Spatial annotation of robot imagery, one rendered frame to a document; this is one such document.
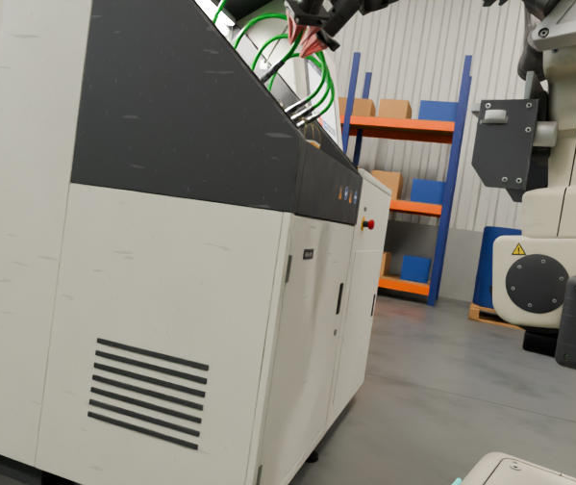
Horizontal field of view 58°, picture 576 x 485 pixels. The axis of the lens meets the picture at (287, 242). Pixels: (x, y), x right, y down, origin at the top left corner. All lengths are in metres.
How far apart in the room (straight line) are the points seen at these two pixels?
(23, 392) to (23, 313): 0.20
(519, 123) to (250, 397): 0.76
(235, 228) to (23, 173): 0.61
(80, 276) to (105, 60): 0.52
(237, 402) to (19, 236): 0.71
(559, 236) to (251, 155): 0.62
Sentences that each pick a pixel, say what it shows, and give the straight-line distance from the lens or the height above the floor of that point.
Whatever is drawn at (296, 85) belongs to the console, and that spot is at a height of 1.25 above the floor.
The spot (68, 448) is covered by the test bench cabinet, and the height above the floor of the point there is 0.15.
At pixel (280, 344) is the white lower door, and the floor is 0.50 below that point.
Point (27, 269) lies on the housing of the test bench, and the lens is 1.48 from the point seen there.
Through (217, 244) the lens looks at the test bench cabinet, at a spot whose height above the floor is 0.70.
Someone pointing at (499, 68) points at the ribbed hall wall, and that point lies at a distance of 8.21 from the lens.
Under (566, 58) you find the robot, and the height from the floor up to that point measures 1.11.
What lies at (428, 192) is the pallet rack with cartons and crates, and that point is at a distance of 6.69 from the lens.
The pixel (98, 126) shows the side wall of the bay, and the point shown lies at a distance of 1.36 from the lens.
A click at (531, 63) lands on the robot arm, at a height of 1.21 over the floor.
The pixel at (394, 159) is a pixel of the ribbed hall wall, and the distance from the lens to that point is 7.99.
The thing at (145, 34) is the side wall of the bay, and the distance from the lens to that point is 1.34.
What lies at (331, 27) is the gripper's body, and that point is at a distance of 1.50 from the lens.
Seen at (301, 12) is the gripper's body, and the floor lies 1.26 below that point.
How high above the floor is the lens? 0.77
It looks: 2 degrees down
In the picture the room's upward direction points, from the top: 8 degrees clockwise
